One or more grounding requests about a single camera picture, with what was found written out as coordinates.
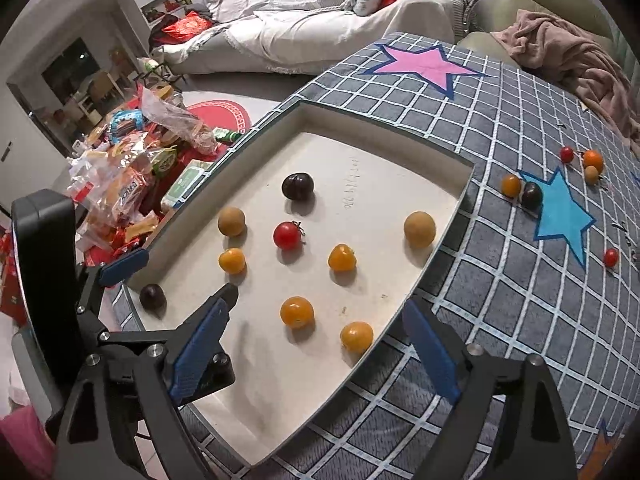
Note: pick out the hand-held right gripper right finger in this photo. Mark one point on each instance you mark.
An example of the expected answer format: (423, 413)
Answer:
(431, 357)

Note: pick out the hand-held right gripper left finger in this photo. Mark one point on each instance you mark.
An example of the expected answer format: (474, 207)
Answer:
(192, 360)

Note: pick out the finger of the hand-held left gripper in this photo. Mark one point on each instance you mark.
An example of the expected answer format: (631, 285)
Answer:
(125, 264)

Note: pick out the orange cherry tomato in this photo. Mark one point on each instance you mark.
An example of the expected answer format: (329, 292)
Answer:
(342, 258)
(511, 185)
(296, 312)
(356, 336)
(594, 158)
(231, 261)

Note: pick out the brown longan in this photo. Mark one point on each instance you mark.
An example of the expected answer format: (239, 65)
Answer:
(231, 221)
(591, 174)
(419, 229)

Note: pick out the red cherry tomato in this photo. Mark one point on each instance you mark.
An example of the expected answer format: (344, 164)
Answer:
(286, 235)
(611, 257)
(566, 154)

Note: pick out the beige rectangular tray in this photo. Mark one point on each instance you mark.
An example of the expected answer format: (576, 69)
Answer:
(350, 185)

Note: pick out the grey checked star tablecloth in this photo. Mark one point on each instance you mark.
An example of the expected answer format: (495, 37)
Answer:
(500, 310)

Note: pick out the pile of snack packets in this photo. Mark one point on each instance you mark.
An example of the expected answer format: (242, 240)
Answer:
(130, 175)

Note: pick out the green white wipes packet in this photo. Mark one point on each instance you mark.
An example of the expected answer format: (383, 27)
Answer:
(187, 185)

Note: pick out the pink cloth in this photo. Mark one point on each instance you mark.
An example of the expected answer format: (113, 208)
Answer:
(22, 440)

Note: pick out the red round rug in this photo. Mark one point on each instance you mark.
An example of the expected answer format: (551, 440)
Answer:
(220, 115)

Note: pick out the wooden dining chairs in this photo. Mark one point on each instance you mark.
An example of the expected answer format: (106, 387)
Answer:
(102, 87)

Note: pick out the white covered sofa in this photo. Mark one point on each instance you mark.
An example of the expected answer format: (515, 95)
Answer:
(300, 35)

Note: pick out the pink brown blanket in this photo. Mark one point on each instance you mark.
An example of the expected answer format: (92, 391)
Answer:
(575, 55)

